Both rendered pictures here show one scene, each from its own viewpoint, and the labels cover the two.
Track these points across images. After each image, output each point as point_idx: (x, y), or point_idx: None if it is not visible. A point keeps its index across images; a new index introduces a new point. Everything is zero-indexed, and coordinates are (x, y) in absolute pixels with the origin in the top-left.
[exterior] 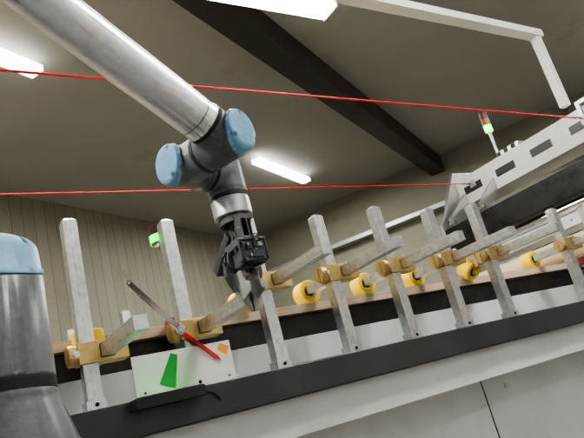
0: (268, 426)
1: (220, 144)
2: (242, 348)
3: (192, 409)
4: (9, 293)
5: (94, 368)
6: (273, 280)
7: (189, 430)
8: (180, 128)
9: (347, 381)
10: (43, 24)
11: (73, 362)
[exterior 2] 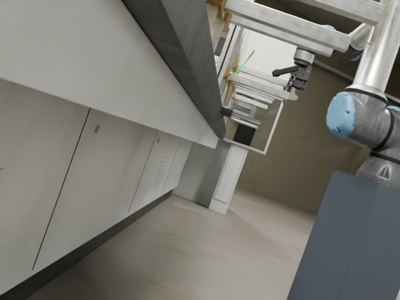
0: (206, 136)
1: (353, 54)
2: None
3: (219, 119)
4: None
5: (224, 83)
6: (237, 67)
7: (207, 125)
8: (359, 43)
9: (219, 128)
10: None
11: (227, 76)
